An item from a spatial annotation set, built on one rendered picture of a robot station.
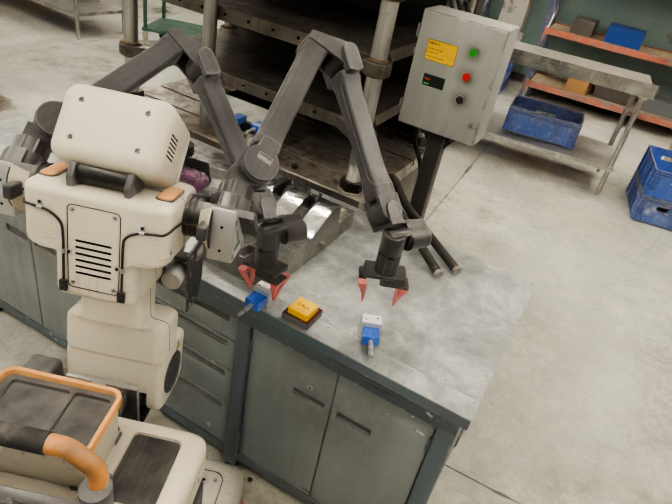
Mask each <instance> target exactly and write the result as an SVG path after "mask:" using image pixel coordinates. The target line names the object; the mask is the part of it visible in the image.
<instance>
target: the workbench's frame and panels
mask: <svg viewBox="0 0 672 504"><path fill-rule="evenodd" d="M81 298H82V296H79V295H75V294H70V293H66V292H63V291H61V290H59V287H58V270H57V250H56V249H54V248H49V247H45V246H41V245H39V244H37V243H35V242H33V241H32V240H31V239H30V238H29V237H28V235H27V228H26V211H24V212H23V213H21V214H19V215H17V216H10V215H6V214H1V213H0V311H2V310H3V309H5V310H6V311H8V312H9V313H11V314H12V315H14V316H15V317H17V318H18V319H20V320H22V321H23V322H25V323H26V324H28V325H29V326H31V327H32V328H34V329H35V330H37V331H39V332H40V333H42V334H43V335H45V336H46V337H48V338H49V339H51V340H52V341H54V342H56V343H57V344H59V345H60V346H62V347H63V348H65V349H66V350H67V346H68V340H67V313H68V311H69V310H70V309H71V308H72V307H73V306H74V305H75V304H76V303H77V302H78V301H79V300H80V299H81ZM185 303H186V277H185V279H184V280H183V282H182V284H181V285H180V287H179V288H177V289H169V288H167V287H165V286H164V285H163V284H162V281H158V282H157V283H156V294H155V304H160V305H164V306H169V307H172V308H174V309H175V310H176V311H177V312H178V323H177V327H180V328H182V329H183V331H184V337H183V348H182V360H181V369H180V373H179V377H178V380H177V382H176V384H175V386H174V388H173V390H172V391H171V393H170V395H169V396H168V398H167V400H166V402H165V403H164V405H163V406H162V407H161V408H160V409H159V410H161V411H162V412H164V413H165V414H167V415H168V416H170V417H171V418H173V419H175V420H176V421H178V422H179V423H181V424H182V425H184V426H185V427H187V428H188V429H190V430H192V431H193V432H195V433H196V434H198V435H199V436H201V437H202V438H204V439H205V440H207V441H209V442H210V443H212V444H213V445H215V446H216V447H218V448H219V449H221V450H222V451H224V458H223V459H224V460H225V461H226V463H227V464H229V465H233V466H236V465H237V464H238V463H239V462H241V463H243V464H244V465H246V466H247V467H249V468H250V469H252V470H253V471H255V472H256V473H258V474H260V475H261V476H263V477H264V478H266V479H267V480H269V481H270V482H272V483H273V484H275V485H277V486H278V487H280V488H281V489H283V490H284V491H286V492H287V493H289V494H290V495H292V496H294V497H295V498H297V499H298V500H300V501H301V502H303V503H304V504H427V501H428V500H429V497H430V495H431V493H432V491H433V489H434V486H435V484H436V482H437V480H438V478H439V476H440V474H441V472H442V470H443V468H444V466H445V465H446V462H447V460H448V458H449V455H450V453H451V451H452V449H453V448H454V447H456V446H457V444H458V441H459V439H460V437H461V435H462V433H463V430H467V429H468V427H469V425H470V423H471V422H470V421H468V420H466V419H464V418H462V417H460V416H459V415H457V414H455V413H453V412H451V411H449V410H447V409H445V408H443V407H441V406H440V405H438V404H436V403H434V402H432V401H430V400H428V399H426V398H424V397H423V396H421V395H419V394H417V393H415V392H413V391H411V390H409V389H407V388H406V387H404V386H402V385H400V384H398V383H396V382H394V381H392V380H390V379H389V378H387V377H385V376H383V375H381V374H379V373H377V372H375V371H373V370H372V369H370V368H368V367H366V366H364V365H362V364H360V363H358V362H356V361H354V360H353V359H351V358H349V357H347V356H345V355H343V354H341V353H339V352H337V351H336V350H334V349H332V348H330V347H328V346H326V345H324V344H322V343H320V342H319V341H317V340H315V339H313V338H311V337H309V336H307V335H305V334H303V333H302V332H300V331H298V330H296V329H294V328H292V327H290V326H288V325H286V324H285V323H283V322H281V321H279V320H277V319H275V318H273V317H271V316H269V315H267V314H266V313H264V312H262V311H261V310H260V311H258V312H256V311H254V310H252V309H249V310H248V311H247V312H245V313H244V314H243V315H241V316H240V317H238V316H237V314H238V313H239V312H240V311H241V310H242V309H243V308H244V307H246V306H245V302H243V301H241V300H239V299H237V298H235V297H233V296H232V295H230V294H228V293H226V292H224V291H222V290H220V289H218V288H216V287H215V286H213V285H211V284H209V283H207V282H205V281H203V280H201V282H200V286H199V290H198V294H197V296H196V298H195V300H194V302H193V304H192V305H191V307H190V309H189V311H188V312H185Z"/></svg>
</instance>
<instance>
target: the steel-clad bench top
mask: <svg viewBox="0 0 672 504"><path fill-rule="evenodd" d="M34 115H35V113H30V114H26V115H22V116H18V117H14V118H10V119H6V120H2V121H0V157H1V155H2V152H3V150H4V148H6V147H7V146H10V145H11V144H12V141H13V139H14V137H15V135H16V134H22V132H23V130H24V128H25V126H26V123H27V121H30V122H33V120H34ZM322 194H323V193H322ZM322 197H323V198H325V199H328V200H330V201H332V202H335V203H337V204H339V205H342V206H344V207H346V208H349V209H351V210H353V211H355V214H354V218H353V223H352V226H351V227H350V228H349V229H347V230H346V231H345V232H344V233H342V234H341V235H340V236H339V237H337V238H336V239H335V240H334V241H332V242H331V243H330V244H329V245H327V246H326V247H325V248H324V249H323V250H321V251H320V252H319V253H318V254H316V255H315V256H314V257H313V258H311V259H310V260H309V261H308V262H306V263H305V264H304V265H303V266H301V267H300V268H299V269H298V270H296V271H295V272H294V273H293V274H291V277H290V278H289V279H288V281H287V282H286V283H285V284H284V286H283V287H282V288H281V290H280V292H279V294H278V296H277V298H276V299H275V302H274V304H273V305H271V306H270V307H269V308H268V309H265V308H262V309H261V311H262V312H264V313H266V314H267V315H269V316H271V317H273V318H275V319H277V320H279V321H281V322H283V323H285V324H286V325H288V326H290V327H292V328H294V329H296V330H298V331H300V332H302V333H303V334H305V335H307V336H309V337H311V338H313V339H315V340H317V341H319V342H320V343H322V344H324V345H326V346H328V347H330V348H332V349H334V350H336V351H337V352H339V353H341V354H343V355H345V356H347V357H349V358H351V359H353V360H354V361H356V362H358V363H360V364H362V365H364V366H366V367H368V368H370V369H372V370H373V371H375V372H377V373H379V374H381V375H383V376H385V377H387V378H389V379H390V380H392V381H394V382H396V383H398V384H400V385H402V386H404V387H406V388H407V389H409V390H411V391H413V392H415V393H417V394H419V395H421V396H423V397H424V398H426V399H428V400H430V401H432V402H434V403H436V404H438V405H440V406H441V407H443V408H445V409H447V410H449V411H451V412H453V413H455V414H457V415H459V416H460V417H462V418H464V419H466V420H468V421H470V422H471V421H472V419H473V417H474V415H475V413H476V410H477V408H478V406H479V404H480V402H481V400H482V398H483V396H484V394H485V391H486V389H487V387H488V385H489V383H490V381H491V379H492V377H493V374H494V372H495V370H496V368H497V366H498V364H499V362H500V360H501V358H502V355H503V353H504V351H505V349H506V347H507V345H508V343H509V341H510V338H511V336H512V334H513V332H514V330H515V328H516V326H517V324H518V322H519V319H520V317H521V315H522V313H523V311H524V309H525V307H526V305H527V302H528V300H529V298H530V296H531V294H532V292H533V290H534V288H535V286H536V284H535V283H532V282H530V281H528V280H525V279H523V278H521V277H518V276H516V275H514V274H511V273H509V272H506V271H504V270H502V269H499V268H497V267H495V266H492V265H490V264H488V263H485V262H483V261H481V260H478V259H476V258H474V257H471V256H469V255H467V254H464V253H462V252H459V251H457V250H455V249H452V248H450V247H448V246H445V245H443V244H442V245H443V246H444V247H445V249H446V250H447V251H448V252H449V254H450V255H451V256H452V258H453V259H454V260H455V261H456V263H457V264H458V265H459V267H460V268H461V271H460V272H459V273H458V274H453V273H452V271H451V270H450V269H449V268H448V266H447V265H446V264H445V262H444V261H443V260H442V259H441V257H440V256H439V255H438V253H437V252H436V251H435V250H434V248H433V247H432V246H431V244H430V245H429V246H428V247H427V248H428V249H429V251H430V252H431V254H432V255H433V257H434V258H435V260H436V262H437V263H438V265H439V266H440V268H441V269H442V271H443V275H442V276H440V277H437V278H436V277H435V276H434V275H433V273H432V271H431V270H430V268H429V267H428V265H427V263H426V262H425V260H424V259H423V257H422V255H421V254H420V252H419V251H418V249H415V250H411V251H405V250H403V253H402V257H401V260H400V264H399V265H402V266H405V268H406V276H407V278H408V283H409V290H408V293H407V294H405V295H404V296H403V297H401V298H400V299H399V300H398V301H397V302H396V303H395V305H394V306H392V299H393V295H394V291H395V288H389V287H383V286H380V285H379V281H380V280H378V279H372V278H367V286H366V290H365V295H364V299H363V301H361V292H360V288H359V285H358V269H359V266H364V262H365V260H371V261H376V257H377V253H378V249H379V245H380V241H381V237H382V233H383V231H380V232H375V233H373V230H372V226H370V222H369V221H368V219H367V216H366V212H365V211H363V210H361V209H358V208H356V207H354V206H351V205H349V204H347V203H344V202H342V201H339V200H337V199H335V198H332V197H330V196H328V195H325V194H323V195H322ZM201 280H203V281H205V282H207V283H209V284H211V285H213V286H215V287H216V288H218V289H220V290H222V291H224V292H226V293H228V294H230V295H232V296H233V297H235V298H237V299H239V300H241V301H243V302H245V298H246V297H247V296H248V295H249V294H251V293H252V292H253V287H254V286H253V285H252V287H250V288H248V287H247V284H246V282H245V281H243V280H241V279H239V278H237V277H235V276H233V275H231V274H229V273H227V272H225V271H223V270H221V269H220V268H218V267H216V266H214V265H212V264H210V263H208V262H206V261H204V260H203V268H202V278H201ZM300 296H301V297H303V298H305V299H307V300H309V301H311V302H313V303H315V304H317V305H318V306H319V307H318V308H320V309H322V310H323V313H322V316H321V317H320V318H319V319H318V320H317V321H316V322H315V323H314V324H313V325H312V326H311V327H310V328H309V329H308V330H304V329H302V328H301V327H299V326H297V325H295V324H293V323H291V322H289V321H287V320H285V319H283V318H282V312H283V311H284V310H285V309H286V308H287V307H288V306H290V305H291V304H292V303H293V302H294V301H295V300H296V299H298V298H299V297H300ZM363 313H365V314H371V315H377V316H381V320H382V326H381V329H380V340H379V343H378V346H377V347H376V346H373V358H372V359H370V358H369V357H368V345H363V344H361V338H360V337H359V326H360V322H361V318H362V314H363Z"/></svg>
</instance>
